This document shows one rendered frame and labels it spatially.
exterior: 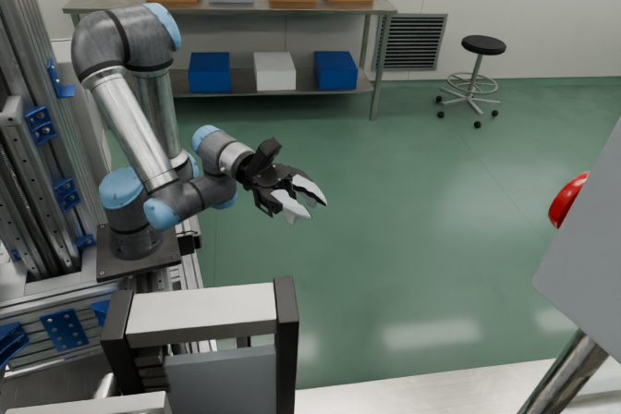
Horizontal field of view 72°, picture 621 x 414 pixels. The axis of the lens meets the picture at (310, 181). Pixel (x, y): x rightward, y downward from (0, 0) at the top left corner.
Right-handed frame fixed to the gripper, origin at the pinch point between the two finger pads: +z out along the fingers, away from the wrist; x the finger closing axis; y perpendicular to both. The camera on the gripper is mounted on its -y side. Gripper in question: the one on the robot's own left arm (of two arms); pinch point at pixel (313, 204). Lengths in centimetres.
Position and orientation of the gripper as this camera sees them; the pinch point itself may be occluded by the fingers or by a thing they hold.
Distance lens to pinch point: 79.7
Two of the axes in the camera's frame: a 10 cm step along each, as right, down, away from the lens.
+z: 7.2, 4.5, -5.3
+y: 0.5, 7.3, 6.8
